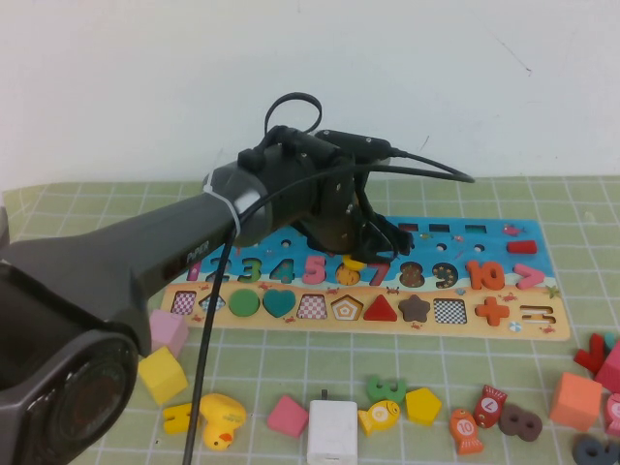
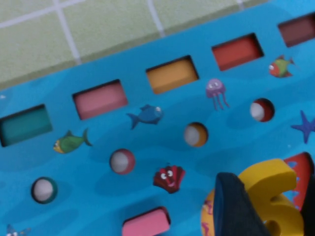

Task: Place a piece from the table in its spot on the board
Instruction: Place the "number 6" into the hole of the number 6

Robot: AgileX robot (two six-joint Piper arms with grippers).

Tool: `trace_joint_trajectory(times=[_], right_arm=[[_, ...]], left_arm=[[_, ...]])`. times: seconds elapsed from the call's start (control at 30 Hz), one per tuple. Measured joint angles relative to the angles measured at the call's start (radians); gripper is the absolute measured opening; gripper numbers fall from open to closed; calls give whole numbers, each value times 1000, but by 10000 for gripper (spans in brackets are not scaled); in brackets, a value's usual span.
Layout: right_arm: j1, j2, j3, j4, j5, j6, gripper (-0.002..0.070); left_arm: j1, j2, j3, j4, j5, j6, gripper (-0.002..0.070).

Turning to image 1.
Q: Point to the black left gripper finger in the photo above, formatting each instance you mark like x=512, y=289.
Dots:
x=399, y=237
x=373, y=244

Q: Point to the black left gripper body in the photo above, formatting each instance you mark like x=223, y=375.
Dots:
x=339, y=213

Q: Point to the yellow number six piece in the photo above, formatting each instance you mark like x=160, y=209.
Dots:
x=354, y=264

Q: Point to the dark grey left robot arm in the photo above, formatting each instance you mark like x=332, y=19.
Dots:
x=97, y=271

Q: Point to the pink number five piece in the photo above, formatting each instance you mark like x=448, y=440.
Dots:
x=317, y=276

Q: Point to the red triangle piece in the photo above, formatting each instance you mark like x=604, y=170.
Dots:
x=381, y=312

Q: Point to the brown star piece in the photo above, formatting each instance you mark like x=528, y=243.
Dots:
x=414, y=310

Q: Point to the orange number ten piece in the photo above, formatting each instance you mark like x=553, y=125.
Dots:
x=474, y=276

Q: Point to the teal heart piece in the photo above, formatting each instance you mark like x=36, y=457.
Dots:
x=279, y=302

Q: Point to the orange plus sign piece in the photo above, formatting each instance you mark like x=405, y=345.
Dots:
x=492, y=311

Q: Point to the red minus bar piece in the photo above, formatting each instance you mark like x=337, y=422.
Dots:
x=522, y=247

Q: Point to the colourful wooden puzzle board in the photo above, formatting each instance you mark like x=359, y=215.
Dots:
x=271, y=323

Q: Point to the green circle piece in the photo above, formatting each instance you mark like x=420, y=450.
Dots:
x=244, y=304

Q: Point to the pink greater-than sign piece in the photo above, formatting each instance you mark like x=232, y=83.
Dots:
x=533, y=277

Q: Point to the green number three piece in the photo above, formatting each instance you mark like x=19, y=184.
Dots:
x=387, y=393

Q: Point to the yellow pentagon piece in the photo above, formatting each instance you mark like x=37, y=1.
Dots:
x=422, y=407

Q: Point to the pink square piece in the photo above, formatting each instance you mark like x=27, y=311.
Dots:
x=288, y=415

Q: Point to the brown number eight piece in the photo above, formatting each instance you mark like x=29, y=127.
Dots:
x=521, y=421

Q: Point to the red less-than sign piece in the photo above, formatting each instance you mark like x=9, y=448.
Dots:
x=588, y=361

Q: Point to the teal number piece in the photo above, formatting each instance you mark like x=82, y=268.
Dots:
x=612, y=339

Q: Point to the yellow equals sign piece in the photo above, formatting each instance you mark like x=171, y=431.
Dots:
x=176, y=419

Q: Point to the dark blue-grey number piece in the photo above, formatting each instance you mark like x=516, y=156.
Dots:
x=581, y=453

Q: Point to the white zip tie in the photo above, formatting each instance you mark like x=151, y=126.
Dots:
x=227, y=208

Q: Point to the green checked tablecloth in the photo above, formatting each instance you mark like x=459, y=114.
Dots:
x=436, y=358

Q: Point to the yellow wooden fish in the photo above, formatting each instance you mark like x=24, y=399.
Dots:
x=375, y=419

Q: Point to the white power adapter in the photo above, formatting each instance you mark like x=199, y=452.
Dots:
x=331, y=426

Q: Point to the red wooden fish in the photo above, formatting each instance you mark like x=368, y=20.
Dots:
x=490, y=407

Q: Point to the orange wooden fish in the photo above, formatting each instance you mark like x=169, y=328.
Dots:
x=466, y=431

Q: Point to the pink cube block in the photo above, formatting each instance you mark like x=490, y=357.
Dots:
x=170, y=331

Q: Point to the yellow toy duck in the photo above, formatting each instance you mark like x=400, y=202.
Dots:
x=220, y=416

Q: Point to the yellow cube block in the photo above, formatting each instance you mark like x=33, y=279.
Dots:
x=164, y=378

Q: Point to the orange cube block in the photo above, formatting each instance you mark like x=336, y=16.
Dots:
x=575, y=402

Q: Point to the crimson cube block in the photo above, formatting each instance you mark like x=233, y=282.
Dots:
x=611, y=373

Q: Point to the pink wooden fish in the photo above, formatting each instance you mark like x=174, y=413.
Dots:
x=613, y=414

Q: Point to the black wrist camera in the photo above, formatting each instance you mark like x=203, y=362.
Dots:
x=358, y=143

